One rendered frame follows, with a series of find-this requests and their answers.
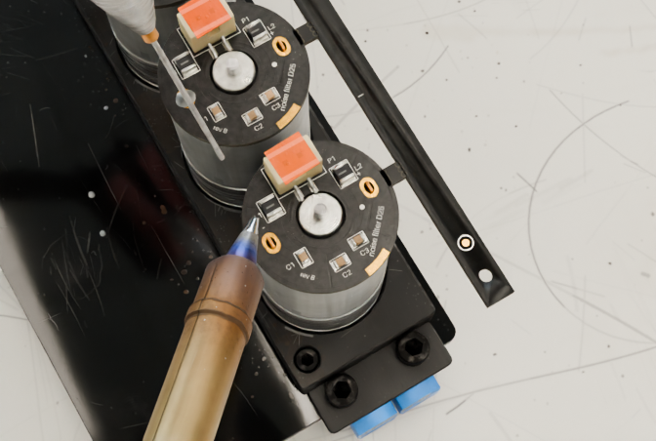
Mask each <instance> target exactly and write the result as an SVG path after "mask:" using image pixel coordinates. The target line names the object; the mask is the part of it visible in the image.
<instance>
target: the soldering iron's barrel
mask: <svg viewBox="0 0 656 441"><path fill-rule="evenodd" d="M264 285H265V280H264V277H263V275H262V273H261V272H260V270H259V268H258V267H257V266H256V265H255V264H254V263H253V262H252V261H250V260H248V259H246V258H243V257H241V256H238V255H223V256H220V257H218V258H216V259H214V260H212V261H210V262H209V263H208V265H207V267H206V269H205V272H204V275H203V278H202V280H201V283H200V286H199V288H198V291H197V294H196V297H195V299H194V302H193V304H192V305H191V306H190V307H189V309H188V311H187V314H186V317H185V319H184V330H183V333H182V335H181V338H180V341H179V343H178V346H177V349H176V352H175V354H174V357H173V360H172V362H171V365H170V368H169V371H168V373H167V376H166V379H165V380H164V383H163V386H162V389H161V391H160V394H159V397H158V399H157V402H156V405H155V407H154V410H153V413H152V416H151V418H150V421H149V424H148V426H147V429H146V432H145V435H144V437H143V441H214V439H215V436H216V433H217V429H218V426H219V423H220V420H221V417H222V414H223V411H224V408H225V405H226V400H227V398H228V395H229V392H230V388H231V385H232V382H233V379H234V376H235V373H236V370H237V367H238V364H239V361H240V358H241V355H242V352H243V348H244V346H245V345H246V344H247V343H248V341H249V339H250V336H251V333H252V329H253V325H252V322H253V319H254V316H255V313H256V309H257V306H258V303H259V300H260V297H261V294H262V291H263V288H264Z"/></svg>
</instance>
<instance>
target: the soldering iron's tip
mask: <svg viewBox="0 0 656 441"><path fill-rule="evenodd" d="M258 236H259V219H258V218H256V217H251V218H250V220H249V221H248V223H247V224H246V226H245V227H244V228H243V230H242V231H241V233H240V234H239V236H238V237H237V239H236V240H235V242H234V243H233V244H232V246H231V247H230V249H229V250H228V252H227V253H226V254H227V255H238V256H241V257H243V258H246V259H248V260H250V261H252V262H253V263H254V264H255V265H257V251H258Z"/></svg>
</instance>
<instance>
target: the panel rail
mask: <svg viewBox="0 0 656 441"><path fill-rule="evenodd" d="M294 2H295V4H296V5H297V7H298V8H299V10H300V12H301V13H302V15H303V16H304V18H305V20H306V21H307V23H305V24H303V25H301V26H299V27H298V28H296V29H295V30H293V31H297V34H299V35H300V37H301V38H302V40H298V39H297V40H298V41H300V42H299V43H300V44H301V42H302V41H303V42H302V43H304V44H305V46H306V45H307V44H309V43H311V42H313V41H315V40H317V39H318V41H319V42H320V44H321V46H322V47H323V49H324V50H325V52H326V54H327V55H328V57H329V58H330V60H331V61H332V63H333V64H334V65H335V67H336V68H337V70H338V72H339V73H340V75H341V76H342V78H343V80H344V81H345V83H346V84H347V86H348V88H349V90H350V91H351V93H352V94H353V96H354V98H355V99H356V101H357V102H358V104H359V106H360V107H361V109H362V110H363V112H364V114H365V115H366V117H367V118H368V120H369V122H370V123H371V125H372V126H373V128H374V129H375V131H376V133H377V134H378V136H379V137H380V139H381V141H382V142H383V144H384V145H385V147H386V149H387V150H388V152H389V154H390V156H391V157H392V159H393V160H394V163H392V164H391V165H389V166H387V167H385V168H384V169H383V172H385V175H387V176H388V177H387V179H389V180H390V183H389V184H392V186H394V185H396V184H398V183H399V182H401V181H403V180H405V179H406V180H407V182H408V183H409V185H410V186H411V188H412V190H413V191H414V193H415V194H416V196H417V198H418V199H419V201H420V202H421V204H422V205H423V207H424V209H425V210H426V212H427V213H428V215H429V217H430V219H431V220H432V222H433V224H434V225H435V227H436V228H437V230H438V232H439V233H440V235H441V236H442V238H443V239H444V241H445V243H446V244H447V246H448V247H449V249H450V251H451V252H452V254H453V255H454V257H455V259H456V260H457V262H458V263H459V265H460V267H461V268H462V269H463V270H464V272H465V273H466V275H467V277H468V278H469V280H470V281H471V284H472V285H473V287H474V288H475V290H476V292H477V293H478V295H479V296H480V298H481V300H482V301H483V303H484V304H485V306H486V307H487V308H488V307H490V306H492V305H494V304H495V303H497V302H499V301H501V300H503V299H504V298H506V297H508V296H509V295H511V294H513V293H514V289H513V287H512V285H511V284H510V282H509V281H508V279H507V278H506V276H505V274H504V273H503V271H502V270H501V268H500V267H499V265H498V264H497V263H496V261H495V260H494V258H493V257H492V255H491V253H490V252H489V250H488V249H487V247H486V246H485V244H484V242H483V241H482V239H481V238H480V236H479V235H478V233H477V231H476V230H475V228H474V227H473V225H472V223H471V221H470V220H469V218H468V217H467V215H466V214H465V212H464V210H463V209H462V207H461V206H460V204H459V203H458V201H457V199H456V198H455V196H454V195H453V193H452V192H451V190H450V188H449V187H448V185H447V184H446V182H445V181H444V179H443V177H442V176H441V174H440V173H439V171H438V170H437V169H436V168H435V166H434V164H433V163H432V161H431V159H430V158H429V156H428V154H427V153H426V151H425V150H424V148H423V147H422V145H421V143H420V142H419V140H418V139H417V137H416V136H415V134H414V132H413V131H412V129H411V128H410V126H409V125H408V123H407V121H406V120H405V118H404V117H403V115H402V114H401V112H400V110H399V109H398V107H397V106H396V104H395V103H394V101H393V99H392V98H391V96H390V94H389V93H388V91H387V89H386V88H385V86H384V85H383V83H382V82H381V80H380V78H379V77H378V75H377V74H376V72H375V71H374V69H373V67H372V66H371V64H370V63H369V61H368V60H367V59H366V57H365V56H364V54H363V53H362V51H361V50H360V48H359V46H358V45H357V43H356V42H355V40H354V39H353V37H352V35H351V34H350V32H349V30H348V29H347V27H346V25H345V24H344V22H343V21H342V19H341V18H340V16H339V14H338V13H337V11H336V10H335V8H334V7H333V5H332V3H331V2H330V0H294ZM299 35H298V37H299ZM298 37H297V38H298ZM381 172H382V170H381ZM381 175H383V174H382V173H381ZM383 178H384V175H383ZM484 269H486V270H489V271H490V272H491V274H492V279H491V280H490V281H489V282H484V281H482V280H481V279H480V278H479V272H480V271H481V270H484Z"/></svg>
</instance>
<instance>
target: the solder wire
mask: <svg viewBox="0 0 656 441"><path fill-rule="evenodd" d="M151 45H152V46H153V48H154V50H155V51H156V53H157V55H158V57H160V59H161V61H162V62H163V64H164V66H165V67H166V69H167V71H168V73H169V74H170V76H171V78H172V79H173V81H174V83H175V84H176V86H177V88H178V89H179V91H180V93H181V95H182V96H183V98H184V100H185V102H186V104H187V105H188V107H189V109H190V110H191V112H192V114H193V116H194V117H195V119H196V121H197V122H198V124H199V126H200V127H201V129H202V131H203V133H204V134H205V136H206V138H207V139H208V141H209V143H210V144H211V145H212V147H213V148H214V150H215V152H216V154H217V155H218V157H219V159H220V160H224V159H225V157H224V155H223V153H222V152H221V150H220V148H219V146H218V145H217V143H216V141H215V140H214V138H213V136H212V134H211V133H210V131H209V129H208V127H207V126H206V124H205V122H204V121H203V119H202V117H201V115H200V114H199V112H198V110H197V109H196V107H195V105H194V103H193V102H192V100H191V98H190V97H189V95H188V93H187V91H186V90H185V87H184V85H183V84H182V82H181V80H180V79H179V77H178V75H177V73H176V72H175V70H174V68H173V67H172V65H171V64H170V62H169V61H168V59H167V57H166V56H165V54H164V52H163V50H162V49H161V47H160V45H159V43H158V42H157V40H156V41H155V42H153V43H151Z"/></svg>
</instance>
